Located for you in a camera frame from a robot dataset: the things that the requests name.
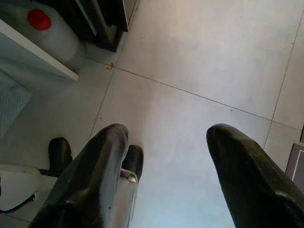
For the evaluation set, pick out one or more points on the translucent jug with red cap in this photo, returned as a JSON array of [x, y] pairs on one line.
[[59, 40]]

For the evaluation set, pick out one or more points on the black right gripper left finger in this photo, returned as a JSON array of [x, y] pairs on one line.
[[83, 180]]

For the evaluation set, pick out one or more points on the white partition panel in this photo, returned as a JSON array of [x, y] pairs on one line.
[[23, 52]]

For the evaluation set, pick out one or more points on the robot left leg black foot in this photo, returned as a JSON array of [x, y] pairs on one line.
[[16, 183]]

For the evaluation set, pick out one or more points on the robot leg black foot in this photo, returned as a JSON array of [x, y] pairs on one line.
[[16, 183], [134, 161]]

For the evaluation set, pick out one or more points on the white dotted sheet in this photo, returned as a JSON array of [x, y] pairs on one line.
[[12, 102]]

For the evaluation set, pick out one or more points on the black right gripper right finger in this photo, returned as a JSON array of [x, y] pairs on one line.
[[249, 180]]

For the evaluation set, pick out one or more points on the dark grey flat object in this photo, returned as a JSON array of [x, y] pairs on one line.
[[297, 164]]

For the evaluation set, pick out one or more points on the robot right leg black foot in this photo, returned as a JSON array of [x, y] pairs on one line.
[[134, 161]]

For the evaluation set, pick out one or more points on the small yellow scrap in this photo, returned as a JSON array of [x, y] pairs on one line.
[[110, 66]]

